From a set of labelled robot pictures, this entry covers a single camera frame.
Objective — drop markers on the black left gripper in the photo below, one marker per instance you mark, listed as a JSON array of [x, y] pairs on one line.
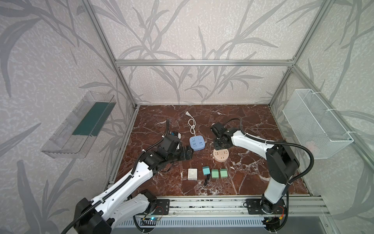
[[187, 153]]

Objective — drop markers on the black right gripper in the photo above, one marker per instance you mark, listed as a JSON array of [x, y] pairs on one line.
[[219, 143]]

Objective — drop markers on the green charger adapter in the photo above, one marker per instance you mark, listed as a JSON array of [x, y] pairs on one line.
[[215, 174], [223, 173]]

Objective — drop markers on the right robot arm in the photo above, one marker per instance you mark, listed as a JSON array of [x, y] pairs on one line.
[[281, 161]]

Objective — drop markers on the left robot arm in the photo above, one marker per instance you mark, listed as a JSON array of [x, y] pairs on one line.
[[102, 213]]

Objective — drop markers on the pink round power strip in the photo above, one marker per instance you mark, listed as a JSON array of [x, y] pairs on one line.
[[221, 155]]

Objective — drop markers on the blue square power strip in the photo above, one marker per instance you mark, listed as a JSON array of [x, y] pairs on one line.
[[197, 143]]

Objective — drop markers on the white charger adapter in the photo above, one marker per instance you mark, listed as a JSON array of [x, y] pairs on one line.
[[192, 174]]

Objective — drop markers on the teal charger adapter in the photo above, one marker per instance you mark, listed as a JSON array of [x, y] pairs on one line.
[[206, 170]]

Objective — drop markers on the right base wiring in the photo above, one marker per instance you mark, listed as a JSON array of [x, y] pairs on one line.
[[274, 220]]

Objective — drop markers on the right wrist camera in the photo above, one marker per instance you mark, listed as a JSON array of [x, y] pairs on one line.
[[218, 130]]

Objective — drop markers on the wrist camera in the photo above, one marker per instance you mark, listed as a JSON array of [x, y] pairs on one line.
[[218, 130], [171, 142]]

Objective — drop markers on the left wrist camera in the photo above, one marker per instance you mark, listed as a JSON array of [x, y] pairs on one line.
[[171, 142]]

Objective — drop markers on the electronics board with wires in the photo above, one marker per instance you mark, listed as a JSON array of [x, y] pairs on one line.
[[148, 222]]

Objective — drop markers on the white wire mesh basket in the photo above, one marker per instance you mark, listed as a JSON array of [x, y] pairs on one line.
[[315, 125]]

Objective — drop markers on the aluminium front rail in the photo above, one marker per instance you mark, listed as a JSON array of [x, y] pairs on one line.
[[234, 206]]

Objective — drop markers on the clear plastic wall shelf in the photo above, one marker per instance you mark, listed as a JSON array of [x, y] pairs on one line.
[[77, 134]]

